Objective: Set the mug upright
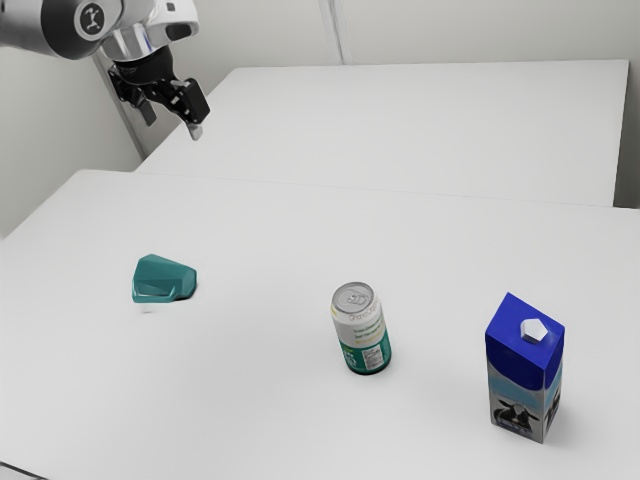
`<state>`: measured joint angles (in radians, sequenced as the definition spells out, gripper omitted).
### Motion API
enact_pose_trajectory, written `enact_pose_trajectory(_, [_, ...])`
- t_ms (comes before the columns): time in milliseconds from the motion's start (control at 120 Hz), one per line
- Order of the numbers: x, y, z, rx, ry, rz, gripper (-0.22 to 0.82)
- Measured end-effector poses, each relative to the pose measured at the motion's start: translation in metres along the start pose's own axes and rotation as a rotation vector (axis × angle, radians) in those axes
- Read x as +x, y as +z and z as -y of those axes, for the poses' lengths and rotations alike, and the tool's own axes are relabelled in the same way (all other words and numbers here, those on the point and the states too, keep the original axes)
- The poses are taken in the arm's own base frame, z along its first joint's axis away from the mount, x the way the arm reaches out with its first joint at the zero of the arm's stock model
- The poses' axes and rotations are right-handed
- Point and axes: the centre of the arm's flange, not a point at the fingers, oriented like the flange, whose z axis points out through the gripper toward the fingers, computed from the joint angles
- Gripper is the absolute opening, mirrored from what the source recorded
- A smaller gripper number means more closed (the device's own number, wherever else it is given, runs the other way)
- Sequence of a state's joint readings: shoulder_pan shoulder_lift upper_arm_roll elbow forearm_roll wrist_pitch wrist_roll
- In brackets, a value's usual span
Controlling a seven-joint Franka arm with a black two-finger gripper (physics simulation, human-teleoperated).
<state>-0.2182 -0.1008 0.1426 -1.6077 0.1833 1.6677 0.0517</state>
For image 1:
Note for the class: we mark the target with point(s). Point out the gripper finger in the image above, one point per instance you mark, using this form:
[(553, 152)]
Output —
[(192, 105), (146, 111)]

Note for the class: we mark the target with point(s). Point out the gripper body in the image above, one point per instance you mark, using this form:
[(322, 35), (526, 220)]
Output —
[(141, 71)]

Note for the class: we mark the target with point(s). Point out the blue milk carton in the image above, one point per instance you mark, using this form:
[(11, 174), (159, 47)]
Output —
[(522, 367)]

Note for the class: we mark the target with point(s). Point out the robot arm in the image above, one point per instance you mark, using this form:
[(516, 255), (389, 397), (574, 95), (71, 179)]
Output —
[(75, 22)]

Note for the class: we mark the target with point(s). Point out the white and green drink can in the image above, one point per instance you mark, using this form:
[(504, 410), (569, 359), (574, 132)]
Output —
[(361, 330)]

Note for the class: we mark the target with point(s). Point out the teal faceted mug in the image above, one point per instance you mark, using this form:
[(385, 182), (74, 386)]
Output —
[(162, 281)]

